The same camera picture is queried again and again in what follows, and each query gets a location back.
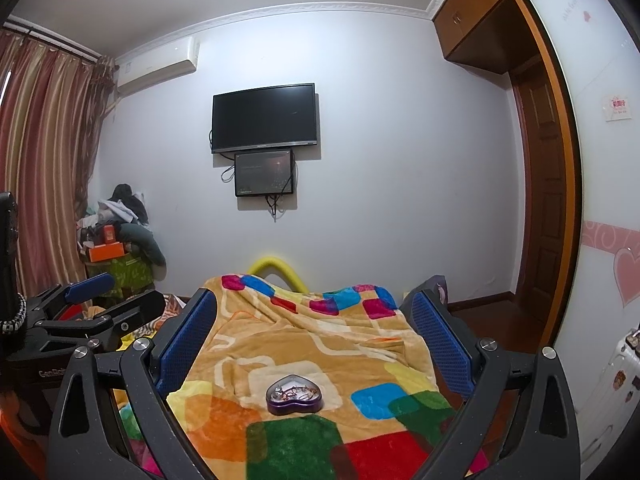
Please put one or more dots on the orange box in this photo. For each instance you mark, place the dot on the orange box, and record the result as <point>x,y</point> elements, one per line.
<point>105,251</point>

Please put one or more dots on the purple heart-shaped tin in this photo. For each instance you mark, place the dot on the purple heart-shaped tin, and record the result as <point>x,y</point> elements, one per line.
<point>294,394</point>

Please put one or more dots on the white suitcase with stickers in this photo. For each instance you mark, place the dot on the white suitcase with stickers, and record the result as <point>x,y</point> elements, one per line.
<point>617,390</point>

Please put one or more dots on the black wall television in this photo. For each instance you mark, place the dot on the black wall television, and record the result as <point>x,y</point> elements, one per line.
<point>265,117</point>

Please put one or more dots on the small red box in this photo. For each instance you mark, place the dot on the small red box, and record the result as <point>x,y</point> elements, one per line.
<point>109,235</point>

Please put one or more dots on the striped red curtain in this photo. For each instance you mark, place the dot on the striped red curtain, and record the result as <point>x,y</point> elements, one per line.
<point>45,160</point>

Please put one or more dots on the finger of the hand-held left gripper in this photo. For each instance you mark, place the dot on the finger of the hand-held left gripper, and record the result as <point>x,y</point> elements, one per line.
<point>125,317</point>
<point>87,287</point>

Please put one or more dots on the brown wooden door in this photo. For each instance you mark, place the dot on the brown wooden door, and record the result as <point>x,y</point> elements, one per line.
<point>542,195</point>

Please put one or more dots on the dark curtain rod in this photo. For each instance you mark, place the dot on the dark curtain rod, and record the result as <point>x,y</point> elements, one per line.
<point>55,42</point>

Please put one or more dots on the grey cushion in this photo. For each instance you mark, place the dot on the grey cushion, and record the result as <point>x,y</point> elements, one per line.
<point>145,242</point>

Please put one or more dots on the small black wall monitor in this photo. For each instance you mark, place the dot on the small black wall monitor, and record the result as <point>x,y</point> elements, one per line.
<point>264,172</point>

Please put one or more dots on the white air conditioner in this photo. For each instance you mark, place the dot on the white air conditioner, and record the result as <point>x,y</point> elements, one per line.
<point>157,67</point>

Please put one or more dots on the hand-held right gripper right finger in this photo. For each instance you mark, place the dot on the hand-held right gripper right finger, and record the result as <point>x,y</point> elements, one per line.
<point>440,340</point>

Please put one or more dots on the pile of clothes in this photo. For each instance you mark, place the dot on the pile of clothes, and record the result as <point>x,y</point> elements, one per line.
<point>120,207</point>

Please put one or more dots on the white paper notice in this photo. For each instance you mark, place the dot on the white paper notice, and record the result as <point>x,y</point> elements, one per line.
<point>616,106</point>

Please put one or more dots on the yellow foam tube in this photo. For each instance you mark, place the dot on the yellow foam tube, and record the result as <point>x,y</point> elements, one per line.
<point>280,267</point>

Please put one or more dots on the wooden overhead cabinet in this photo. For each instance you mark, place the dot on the wooden overhead cabinet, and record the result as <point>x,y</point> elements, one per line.
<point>480,15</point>

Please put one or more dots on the green printed cloth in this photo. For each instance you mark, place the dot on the green printed cloth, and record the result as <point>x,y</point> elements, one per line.
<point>127,272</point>

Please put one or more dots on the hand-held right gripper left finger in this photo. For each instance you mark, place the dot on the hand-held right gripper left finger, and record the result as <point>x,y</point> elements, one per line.
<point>187,335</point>

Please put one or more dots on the colourful checked blanket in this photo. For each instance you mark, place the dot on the colourful checked blanket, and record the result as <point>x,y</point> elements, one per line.
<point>310,330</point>

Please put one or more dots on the striped brown quilt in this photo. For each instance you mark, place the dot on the striped brown quilt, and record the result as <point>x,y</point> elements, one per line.
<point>165,310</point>

